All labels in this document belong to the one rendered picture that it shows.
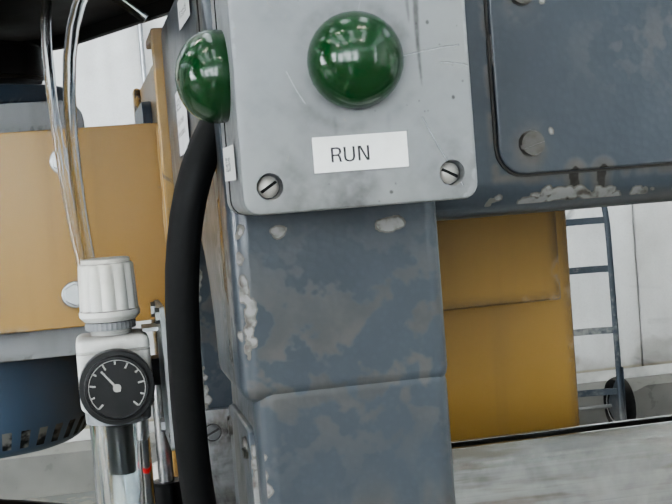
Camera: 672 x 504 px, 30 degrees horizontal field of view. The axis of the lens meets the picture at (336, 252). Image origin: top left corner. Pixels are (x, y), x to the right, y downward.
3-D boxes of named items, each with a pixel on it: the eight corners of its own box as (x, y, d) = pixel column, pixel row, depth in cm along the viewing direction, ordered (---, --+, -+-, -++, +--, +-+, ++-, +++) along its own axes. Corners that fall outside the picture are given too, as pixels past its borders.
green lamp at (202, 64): (182, 123, 38) (174, 24, 38) (175, 129, 41) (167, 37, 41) (264, 117, 39) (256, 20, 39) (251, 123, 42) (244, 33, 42)
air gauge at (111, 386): (82, 430, 61) (75, 355, 61) (82, 423, 63) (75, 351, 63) (158, 421, 62) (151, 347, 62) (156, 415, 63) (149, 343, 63)
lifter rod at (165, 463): (152, 512, 69) (138, 360, 69) (150, 504, 71) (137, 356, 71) (190, 507, 70) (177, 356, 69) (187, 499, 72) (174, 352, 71)
